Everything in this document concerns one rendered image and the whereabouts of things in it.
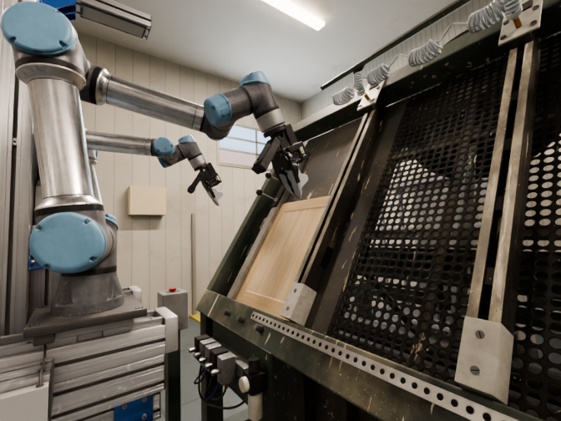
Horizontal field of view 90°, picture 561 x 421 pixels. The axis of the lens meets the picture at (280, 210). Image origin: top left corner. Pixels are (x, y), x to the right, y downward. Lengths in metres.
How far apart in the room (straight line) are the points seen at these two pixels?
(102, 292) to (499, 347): 0.83
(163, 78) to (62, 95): 4.32
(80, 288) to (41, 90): 0.42
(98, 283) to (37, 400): 0.23
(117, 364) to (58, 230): 0.36
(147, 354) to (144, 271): 3.58
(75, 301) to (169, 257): 3.70
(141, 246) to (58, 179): 3.71
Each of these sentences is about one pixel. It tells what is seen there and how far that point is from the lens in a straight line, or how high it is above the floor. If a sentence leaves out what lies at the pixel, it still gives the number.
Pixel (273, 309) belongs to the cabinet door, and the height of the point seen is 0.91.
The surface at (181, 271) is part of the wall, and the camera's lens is 4.54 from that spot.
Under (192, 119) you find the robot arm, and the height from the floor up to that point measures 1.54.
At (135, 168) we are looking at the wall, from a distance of 4.47.
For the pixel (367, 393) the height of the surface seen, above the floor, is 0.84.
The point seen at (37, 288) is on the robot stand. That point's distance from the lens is 1.05.
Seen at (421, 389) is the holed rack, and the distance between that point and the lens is 0.73.
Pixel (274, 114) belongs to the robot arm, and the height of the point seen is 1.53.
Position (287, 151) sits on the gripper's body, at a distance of 0.80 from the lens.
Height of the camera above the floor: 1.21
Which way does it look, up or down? 4 degrees up
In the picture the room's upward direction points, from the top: 2 degrees counter-clockwise
